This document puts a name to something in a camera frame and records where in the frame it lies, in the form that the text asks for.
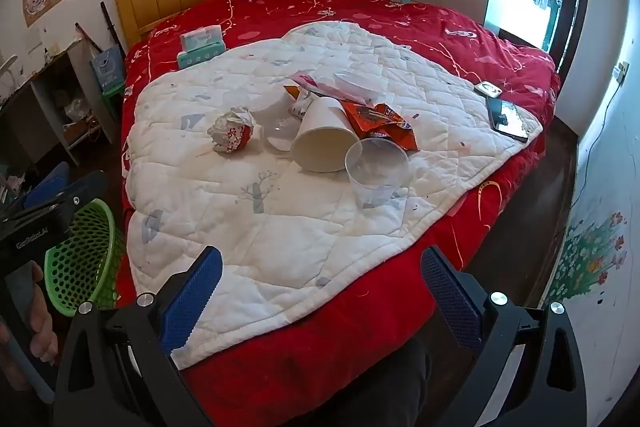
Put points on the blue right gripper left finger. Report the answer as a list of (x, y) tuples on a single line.
[(184, 297)]

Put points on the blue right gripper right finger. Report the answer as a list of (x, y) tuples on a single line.
[(458, 297)]

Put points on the clear plastic cup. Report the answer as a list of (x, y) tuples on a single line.
[(377, 168)]

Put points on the red white paper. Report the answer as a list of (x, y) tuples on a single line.
[(232, 131)]

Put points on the orange snack wrapper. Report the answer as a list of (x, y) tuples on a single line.
[(357, 111)]

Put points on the white paper cup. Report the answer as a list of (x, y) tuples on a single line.
[(324, 137)]

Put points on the white plastic cup lid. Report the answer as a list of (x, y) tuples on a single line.
[(356, 87)]

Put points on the pink snack wrapper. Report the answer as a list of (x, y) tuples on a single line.
[(333, 86)]

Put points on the green mesh trash basket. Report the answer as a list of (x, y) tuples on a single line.
[(85, 265)]

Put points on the person left hand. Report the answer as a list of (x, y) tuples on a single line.
[(44, 343)]

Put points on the blue office chair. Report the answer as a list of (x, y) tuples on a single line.
[(52, 184)]

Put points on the white desk shelf unit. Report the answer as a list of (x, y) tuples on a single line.
[(61, 105)]

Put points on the red patterned bed duvet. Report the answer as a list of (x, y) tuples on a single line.
[(274, 377)]

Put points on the green plastic stool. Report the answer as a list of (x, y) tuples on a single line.
[(113, 98)]

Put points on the white quilted blanket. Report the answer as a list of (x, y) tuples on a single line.
[(291, 240)]

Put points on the blue paper bag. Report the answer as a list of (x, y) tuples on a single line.
[(108, 68)]

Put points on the black smartphone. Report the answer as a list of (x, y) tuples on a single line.
[(505, 119)]

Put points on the small white device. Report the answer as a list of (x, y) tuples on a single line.
[(487, 89)]

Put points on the teal tissue box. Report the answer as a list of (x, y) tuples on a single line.
[(197, 56)]

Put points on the white tissue pack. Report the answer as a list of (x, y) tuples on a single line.
[(203, 36)]

